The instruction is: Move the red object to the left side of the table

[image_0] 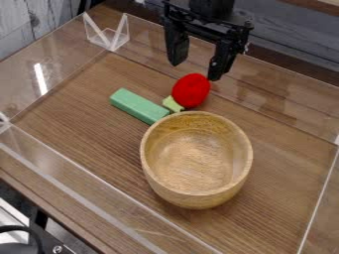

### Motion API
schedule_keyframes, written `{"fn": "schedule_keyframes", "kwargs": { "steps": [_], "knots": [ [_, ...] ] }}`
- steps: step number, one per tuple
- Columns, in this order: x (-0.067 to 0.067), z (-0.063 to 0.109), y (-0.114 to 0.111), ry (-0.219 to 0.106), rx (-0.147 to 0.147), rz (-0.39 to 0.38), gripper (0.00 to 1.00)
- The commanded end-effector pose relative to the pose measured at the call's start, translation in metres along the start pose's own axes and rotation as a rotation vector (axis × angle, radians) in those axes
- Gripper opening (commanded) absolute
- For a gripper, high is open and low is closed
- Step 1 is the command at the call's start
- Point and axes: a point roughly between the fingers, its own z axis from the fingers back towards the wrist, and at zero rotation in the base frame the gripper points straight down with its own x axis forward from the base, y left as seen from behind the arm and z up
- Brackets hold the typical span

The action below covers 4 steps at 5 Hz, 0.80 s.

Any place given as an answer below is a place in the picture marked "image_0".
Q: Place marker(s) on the black metal table frame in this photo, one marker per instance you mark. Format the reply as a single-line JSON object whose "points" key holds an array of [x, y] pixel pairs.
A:
{"points": [[53, 245]]}

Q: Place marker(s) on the wooden bowl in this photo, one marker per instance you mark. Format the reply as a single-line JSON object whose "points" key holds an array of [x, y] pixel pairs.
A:
{"points": [[197, 156]]}

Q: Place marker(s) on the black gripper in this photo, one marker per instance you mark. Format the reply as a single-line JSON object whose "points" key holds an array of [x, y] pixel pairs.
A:
{"points": [[212, 21]]}

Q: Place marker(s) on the red plush strawberry toy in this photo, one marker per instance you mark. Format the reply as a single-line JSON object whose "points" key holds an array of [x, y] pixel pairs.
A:
{"points": [[190, 92]]}

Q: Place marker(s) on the clear acrylic tray wall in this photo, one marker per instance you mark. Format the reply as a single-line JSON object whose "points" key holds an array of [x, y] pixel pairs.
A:
{"points": [[70, 146]]}

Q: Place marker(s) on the green rectangular block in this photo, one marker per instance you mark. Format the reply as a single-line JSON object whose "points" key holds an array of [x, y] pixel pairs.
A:
{"points": [[138, 106]]}

